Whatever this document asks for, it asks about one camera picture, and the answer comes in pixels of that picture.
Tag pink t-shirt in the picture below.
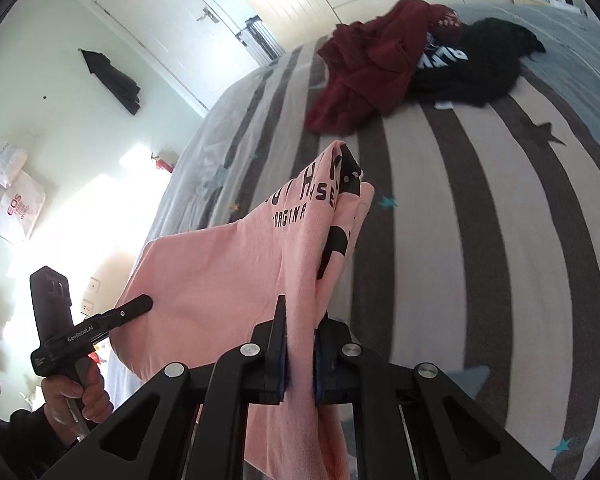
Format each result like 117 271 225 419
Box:
110 141 374 479

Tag striped star bed sheet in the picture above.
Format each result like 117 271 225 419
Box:
104 1 600 480

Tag maroon garment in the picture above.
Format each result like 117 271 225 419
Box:
304 0 463 136

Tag black garment with white print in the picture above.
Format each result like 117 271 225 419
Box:
405 18 546 107

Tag red fire extinguisher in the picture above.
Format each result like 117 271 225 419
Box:
150 152 178 174

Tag dark jacket hanging on wall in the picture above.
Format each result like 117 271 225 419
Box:
78 49 140 116

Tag small white hanging bag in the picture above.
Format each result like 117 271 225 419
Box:
0 143 28 188

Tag white EOS tote bag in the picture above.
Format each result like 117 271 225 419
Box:
0 171 46 244

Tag wall power sockets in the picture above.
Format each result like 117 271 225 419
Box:
80 278 100 316

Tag white room door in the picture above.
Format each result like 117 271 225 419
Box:
78 0 258 116

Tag grey upright suitcase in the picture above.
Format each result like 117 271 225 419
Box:
235 15 286 66

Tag person's left hand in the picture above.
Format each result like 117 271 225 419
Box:
41 360 114 446

